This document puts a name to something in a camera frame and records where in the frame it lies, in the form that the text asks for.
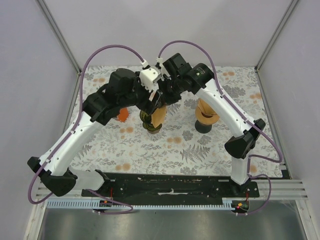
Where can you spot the single brown paper coffee filter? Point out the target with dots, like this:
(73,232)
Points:
(205,106)

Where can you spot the white slotted cable duct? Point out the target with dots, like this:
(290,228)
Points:
(99,204)

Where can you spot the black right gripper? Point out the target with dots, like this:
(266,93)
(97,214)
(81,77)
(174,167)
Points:
(167,99)

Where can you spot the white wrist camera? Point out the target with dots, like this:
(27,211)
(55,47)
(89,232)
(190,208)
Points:
(149,75)
(160,70)

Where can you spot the aluminium front rail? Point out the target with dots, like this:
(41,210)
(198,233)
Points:
(287,190)

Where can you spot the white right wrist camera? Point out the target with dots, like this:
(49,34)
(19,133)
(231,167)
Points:
(160,70)

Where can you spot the right aluminium frame post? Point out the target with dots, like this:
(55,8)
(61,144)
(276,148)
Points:
(277,32)

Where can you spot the orange coffee filter box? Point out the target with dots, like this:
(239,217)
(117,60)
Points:
(123,115)

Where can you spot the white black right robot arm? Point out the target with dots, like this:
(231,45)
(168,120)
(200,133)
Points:
(203,83)

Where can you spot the dark green glass jar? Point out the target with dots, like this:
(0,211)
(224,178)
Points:
(146,120)

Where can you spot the round bamboo dripper holder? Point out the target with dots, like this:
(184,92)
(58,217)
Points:
(206,116)

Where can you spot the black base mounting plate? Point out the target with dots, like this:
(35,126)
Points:
(159,178)

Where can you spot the floral patterned table mat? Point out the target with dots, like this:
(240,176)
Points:
(177,148)

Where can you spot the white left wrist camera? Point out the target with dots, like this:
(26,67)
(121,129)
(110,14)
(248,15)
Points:
(149,75)

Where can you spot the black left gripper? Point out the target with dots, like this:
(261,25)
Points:
(147,105)

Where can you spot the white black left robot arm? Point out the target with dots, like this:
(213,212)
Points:
(125,88)

